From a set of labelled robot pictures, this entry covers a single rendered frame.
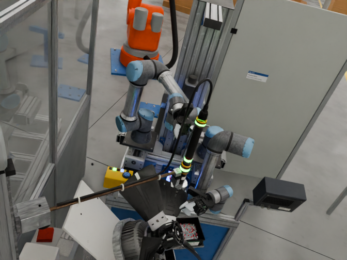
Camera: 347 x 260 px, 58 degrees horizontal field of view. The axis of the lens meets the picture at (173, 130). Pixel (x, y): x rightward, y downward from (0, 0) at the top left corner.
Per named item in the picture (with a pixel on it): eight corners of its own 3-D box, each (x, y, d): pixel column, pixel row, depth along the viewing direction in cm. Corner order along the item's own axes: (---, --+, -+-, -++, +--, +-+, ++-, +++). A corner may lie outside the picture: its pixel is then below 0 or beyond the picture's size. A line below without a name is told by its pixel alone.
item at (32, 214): (17, 236, 101) (15, 220, 96) (13, 220, 105) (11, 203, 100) (50, 225, 106) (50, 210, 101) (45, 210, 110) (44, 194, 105)
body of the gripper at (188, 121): (189, 139, 148) (185, 123, 157) (193, 124, 143) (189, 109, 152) (173, 137, 146) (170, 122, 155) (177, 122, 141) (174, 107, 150)
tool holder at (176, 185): (173, 192, 137) (178, 177, 132) (165, 181, 142) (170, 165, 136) (189, 187, 142) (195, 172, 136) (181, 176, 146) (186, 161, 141)
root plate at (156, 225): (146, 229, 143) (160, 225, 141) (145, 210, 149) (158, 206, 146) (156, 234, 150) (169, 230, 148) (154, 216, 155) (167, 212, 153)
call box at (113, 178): (103, 189, 192) (104, 177, 186) (106, 177, 200) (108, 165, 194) (128, 193, 193) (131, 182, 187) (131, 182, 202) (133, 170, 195)
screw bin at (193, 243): (168, 248, 188) (171, 241, 184) (163, 224, 201) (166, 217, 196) (202, 246, 194) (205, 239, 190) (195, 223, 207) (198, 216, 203)
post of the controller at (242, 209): (234, 220, 210) (245, 201, 198) (234, 216, 212) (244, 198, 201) (239, 221, 210) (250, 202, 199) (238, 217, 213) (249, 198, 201)
